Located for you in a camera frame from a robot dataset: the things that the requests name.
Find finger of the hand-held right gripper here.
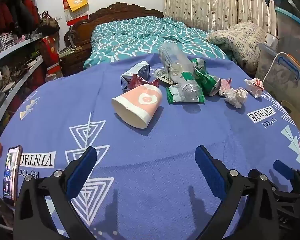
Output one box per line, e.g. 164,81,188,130
273,160,300,195

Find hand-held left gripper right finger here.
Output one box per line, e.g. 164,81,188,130
195,145,289,240

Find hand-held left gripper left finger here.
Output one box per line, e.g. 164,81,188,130
13,146,98,240

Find beige plastic bin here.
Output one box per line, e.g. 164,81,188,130
281,100,300,137

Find white paper ball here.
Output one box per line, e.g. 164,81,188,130
225,87,248,109

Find green snack packet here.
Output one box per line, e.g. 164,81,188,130
166,84,205,105

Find pink wrapper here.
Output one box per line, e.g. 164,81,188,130
218,78,233,97

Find red-marked paper ball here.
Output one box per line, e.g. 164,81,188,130
244,78,265,98

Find green drink can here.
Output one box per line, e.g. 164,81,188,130
191,58,222,97

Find pink paper cup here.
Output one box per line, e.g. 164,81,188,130
111,84,163,130

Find red wrapper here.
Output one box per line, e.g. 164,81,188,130
129,74,160,89

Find white printed wrapper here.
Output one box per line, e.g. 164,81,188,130
154,68,175,84

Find white blue milk carton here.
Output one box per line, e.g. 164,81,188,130
120,61,150,92

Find clear plastic bottle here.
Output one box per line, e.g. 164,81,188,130
159,42,202,102

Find smartphone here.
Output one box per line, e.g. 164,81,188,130
2,145,23,201

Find small clear storage box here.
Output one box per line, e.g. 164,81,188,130
256,42,278,78

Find beige patterned pillow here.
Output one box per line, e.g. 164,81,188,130
206,22,267,72

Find large storage box teal lid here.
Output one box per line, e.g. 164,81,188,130
274,5,300,55

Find grey shelf rack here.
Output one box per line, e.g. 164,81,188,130
0,32,45,140

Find teal patterned bedspread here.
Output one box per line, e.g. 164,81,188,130
84,16,230,69

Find brown handbag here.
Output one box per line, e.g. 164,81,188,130
39,10,60,34

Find carved wooden headboard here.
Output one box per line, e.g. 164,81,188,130
60,2,164,77

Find leaf patterned curtain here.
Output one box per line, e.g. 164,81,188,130
164,0,270,33

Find hanging red dark clothes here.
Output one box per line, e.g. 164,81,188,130
0,0,40,38

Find storage box with blue handle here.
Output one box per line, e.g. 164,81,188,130
262,52,300,110

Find white cable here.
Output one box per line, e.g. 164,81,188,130
262,53,288,85

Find red wall calendar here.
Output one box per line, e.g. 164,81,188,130
62,0,89,26

